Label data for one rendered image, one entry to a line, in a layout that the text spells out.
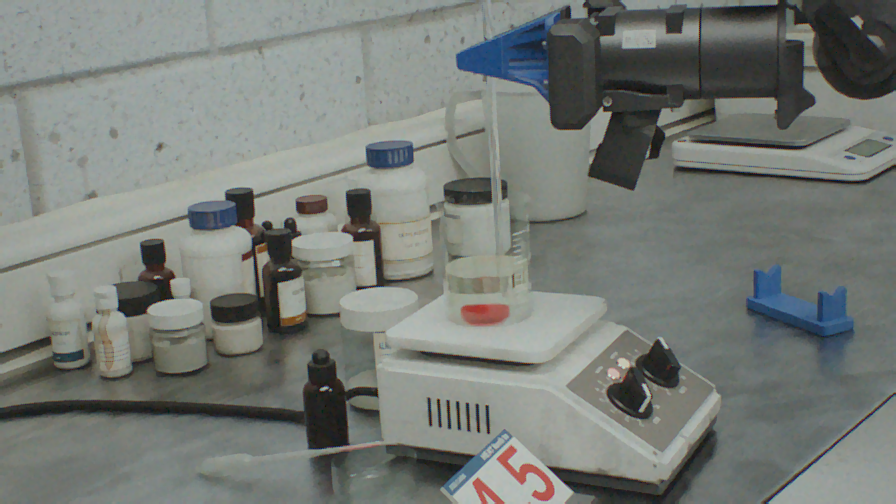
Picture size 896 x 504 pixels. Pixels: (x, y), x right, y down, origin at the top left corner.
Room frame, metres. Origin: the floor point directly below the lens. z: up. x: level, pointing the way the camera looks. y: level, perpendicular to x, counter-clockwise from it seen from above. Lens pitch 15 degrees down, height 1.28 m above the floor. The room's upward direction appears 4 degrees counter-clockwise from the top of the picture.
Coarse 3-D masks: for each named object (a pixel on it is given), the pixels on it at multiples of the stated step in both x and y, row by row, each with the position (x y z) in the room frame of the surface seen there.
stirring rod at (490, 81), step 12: (492, 36) 0.89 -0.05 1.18; (492, 84) 0.89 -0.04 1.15; (492, 96) 0.89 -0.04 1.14; (492, 108) 0.89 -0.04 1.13; (492, 120) 0.89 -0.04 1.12; (492, 132) 0.89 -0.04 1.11; (492, 144) 0.89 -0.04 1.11; (492, 156) 0.89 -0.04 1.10; (492, 168) 0.89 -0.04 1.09; (492, 180) 0.89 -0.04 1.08; (492, 192) 0.89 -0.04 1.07
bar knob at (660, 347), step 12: (660, 348) 0.86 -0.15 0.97; (636, 360) 0.87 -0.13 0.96; (648, 360) 0.87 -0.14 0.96; (660, 360) 0.86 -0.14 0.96; (672, 360) 0.85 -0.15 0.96; (648, 372) 0.85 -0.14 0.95; (660, 372) 0.85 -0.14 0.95; (672, 372) 0.85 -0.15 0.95; (660, 384) 0.85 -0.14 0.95; (672, 384) 0.85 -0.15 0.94
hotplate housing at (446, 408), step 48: (384, 384) 0.86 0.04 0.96; (432, 384) 0.84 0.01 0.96; (480, 384) 0.82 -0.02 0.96; (528, 384) 0.81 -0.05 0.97; (384, 432) 0.86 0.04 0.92; (432, 432) 0.84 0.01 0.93; (480, 432) 0.82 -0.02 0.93; (528, 432) 0.81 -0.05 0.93; (576, 432) 0.79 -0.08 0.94; (624, 432) 0.78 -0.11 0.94; (576, 480) 0.80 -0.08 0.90; (624, 480) 0.78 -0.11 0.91
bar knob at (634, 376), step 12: (636, 372) 0.82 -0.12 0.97; (612, 384) 0.82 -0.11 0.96; (624, 384) 0.82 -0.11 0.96; (636, 384) 0.81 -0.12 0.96; (612, 396) 0.81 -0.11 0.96; (624, 396) 0.81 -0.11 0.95; (636, 396) 0.80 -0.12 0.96; (648, 396) 0.80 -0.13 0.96; (624, 408) 0.80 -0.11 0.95; (636, 408) 0.80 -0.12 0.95; (648, 408) 0.81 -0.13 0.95
